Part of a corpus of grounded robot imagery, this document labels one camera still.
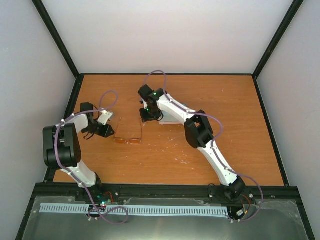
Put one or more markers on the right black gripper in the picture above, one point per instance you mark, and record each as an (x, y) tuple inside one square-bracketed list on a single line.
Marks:
[(145, 118)]

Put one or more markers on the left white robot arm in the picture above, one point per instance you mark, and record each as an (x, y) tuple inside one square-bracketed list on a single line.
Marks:
[(61, 146)]

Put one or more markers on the black aluminium frame rail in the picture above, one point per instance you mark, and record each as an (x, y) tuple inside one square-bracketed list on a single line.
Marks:
[(121, 192)]

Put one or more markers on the metal base plate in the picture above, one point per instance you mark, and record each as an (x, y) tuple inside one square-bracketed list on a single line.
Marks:
[(269, 220)]

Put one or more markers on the slotted grey cable duct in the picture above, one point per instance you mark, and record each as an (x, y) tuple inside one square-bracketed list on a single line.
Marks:
[(139, 210)]

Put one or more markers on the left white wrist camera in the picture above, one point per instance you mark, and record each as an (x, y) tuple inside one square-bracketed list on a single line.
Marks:
[(105, 116)]

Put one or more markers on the transparent brown sunglasses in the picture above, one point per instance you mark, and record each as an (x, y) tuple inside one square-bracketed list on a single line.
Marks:
[(128, 131)]

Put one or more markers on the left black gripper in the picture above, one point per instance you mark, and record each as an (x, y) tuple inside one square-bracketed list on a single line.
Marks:
[(107, 130)]

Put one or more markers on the pink glasses case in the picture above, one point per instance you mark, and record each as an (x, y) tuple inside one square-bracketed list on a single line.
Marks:
[(172, 120)]

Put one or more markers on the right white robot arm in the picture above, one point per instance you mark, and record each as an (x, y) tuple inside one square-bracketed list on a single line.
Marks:
[(198, 134)]

